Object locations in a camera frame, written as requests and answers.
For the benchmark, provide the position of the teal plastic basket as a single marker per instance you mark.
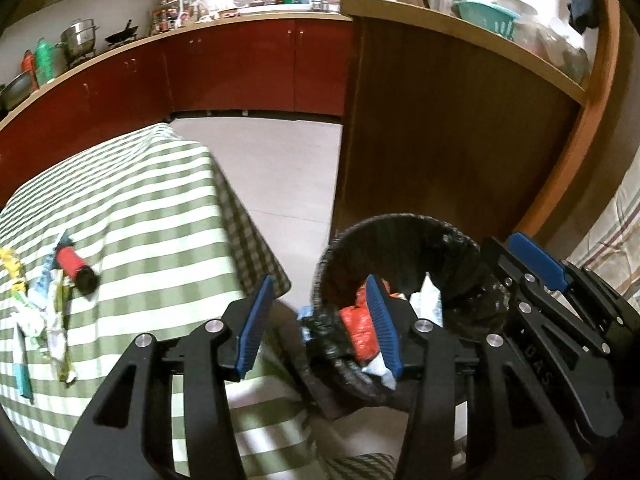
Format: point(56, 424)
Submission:
point(487, 19)

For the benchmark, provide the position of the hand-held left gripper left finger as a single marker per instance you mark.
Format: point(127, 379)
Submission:
point(252, 335)

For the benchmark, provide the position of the row of spice bottles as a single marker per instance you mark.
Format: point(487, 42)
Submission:
point(180, 12)

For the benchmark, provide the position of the red base cabinets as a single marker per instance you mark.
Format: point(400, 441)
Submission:
point(225, 70)

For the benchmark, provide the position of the black wok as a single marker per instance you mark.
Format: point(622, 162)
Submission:
point(120, 36)

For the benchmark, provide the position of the steel steamer pot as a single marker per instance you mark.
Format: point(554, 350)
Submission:
point(79, 37)

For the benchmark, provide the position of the yellow wrapper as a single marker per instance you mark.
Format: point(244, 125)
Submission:
point(12, 265)

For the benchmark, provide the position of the teal white packet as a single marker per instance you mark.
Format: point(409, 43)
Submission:
point(22, 375)

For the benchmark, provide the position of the red thermos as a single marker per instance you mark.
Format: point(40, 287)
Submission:
point(28, 67)

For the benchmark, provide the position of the wooden counter unit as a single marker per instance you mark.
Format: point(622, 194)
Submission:
point(450, 135)

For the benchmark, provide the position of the clear glass jars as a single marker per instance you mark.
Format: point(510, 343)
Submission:
point(555, 50)

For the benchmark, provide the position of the striped bedding cloth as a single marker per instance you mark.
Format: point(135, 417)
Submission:
point(610, 230)

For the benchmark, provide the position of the blue white packet strip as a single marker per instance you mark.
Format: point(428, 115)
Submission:
point(50, 267)

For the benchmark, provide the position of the green white wrapper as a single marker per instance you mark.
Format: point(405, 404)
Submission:
point(32, 320)

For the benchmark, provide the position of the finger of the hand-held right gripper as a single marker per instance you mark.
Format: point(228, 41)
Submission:
point(537, 260)
point(500, 265)

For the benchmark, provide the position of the black trash bin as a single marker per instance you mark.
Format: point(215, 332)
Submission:
point(400, 242)

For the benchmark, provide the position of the grey metal basin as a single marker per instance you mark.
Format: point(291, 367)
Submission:
point(15, 90)

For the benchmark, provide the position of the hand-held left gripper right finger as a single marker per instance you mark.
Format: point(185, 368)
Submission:
point(385, 330)

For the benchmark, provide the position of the green thermos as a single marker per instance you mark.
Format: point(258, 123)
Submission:
point(44, 62)

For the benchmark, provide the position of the red plastic bag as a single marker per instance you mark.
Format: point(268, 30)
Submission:
point(357, 332)

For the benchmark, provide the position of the red cylinder bottle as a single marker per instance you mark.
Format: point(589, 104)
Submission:
point(70, 265)

